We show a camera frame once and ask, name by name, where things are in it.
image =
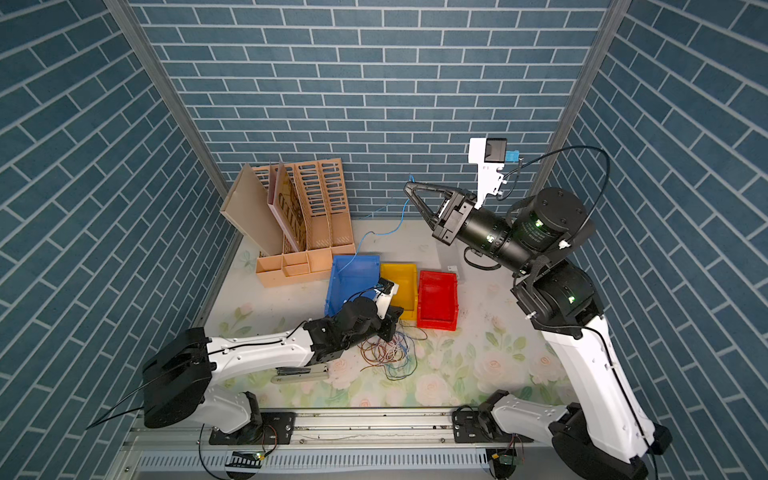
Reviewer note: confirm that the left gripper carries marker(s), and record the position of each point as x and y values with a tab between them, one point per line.
389	322

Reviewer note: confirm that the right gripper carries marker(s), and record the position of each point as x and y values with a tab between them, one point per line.
449	236

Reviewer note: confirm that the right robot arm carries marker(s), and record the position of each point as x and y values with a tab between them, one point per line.
604	433

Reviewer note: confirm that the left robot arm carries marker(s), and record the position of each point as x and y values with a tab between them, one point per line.
184	380

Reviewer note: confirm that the yellow plastic bin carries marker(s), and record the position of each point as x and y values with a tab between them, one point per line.
406	276

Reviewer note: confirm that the blue plastic bin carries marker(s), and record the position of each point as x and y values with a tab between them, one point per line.
351	274

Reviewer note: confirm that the red plastic bin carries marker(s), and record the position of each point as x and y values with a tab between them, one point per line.
438	306

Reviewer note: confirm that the peach desk file organizer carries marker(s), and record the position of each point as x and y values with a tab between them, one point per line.
320	186

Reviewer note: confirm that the black grey stapler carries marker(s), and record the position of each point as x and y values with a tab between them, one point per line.
287	375

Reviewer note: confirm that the pink framed printed board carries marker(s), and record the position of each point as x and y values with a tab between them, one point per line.
284	204

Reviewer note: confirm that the beige folder board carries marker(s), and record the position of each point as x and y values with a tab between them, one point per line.
246	208

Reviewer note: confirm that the small green circuit board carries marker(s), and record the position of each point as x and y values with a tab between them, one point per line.
504	460

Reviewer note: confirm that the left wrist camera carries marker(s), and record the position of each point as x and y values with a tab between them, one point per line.
385	291

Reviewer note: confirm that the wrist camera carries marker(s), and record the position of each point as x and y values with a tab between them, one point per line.
385	291
490	156

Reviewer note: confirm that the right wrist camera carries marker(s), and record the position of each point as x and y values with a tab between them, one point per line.
490	156

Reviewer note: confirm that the aluminium mounting rail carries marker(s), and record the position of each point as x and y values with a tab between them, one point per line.
339	443

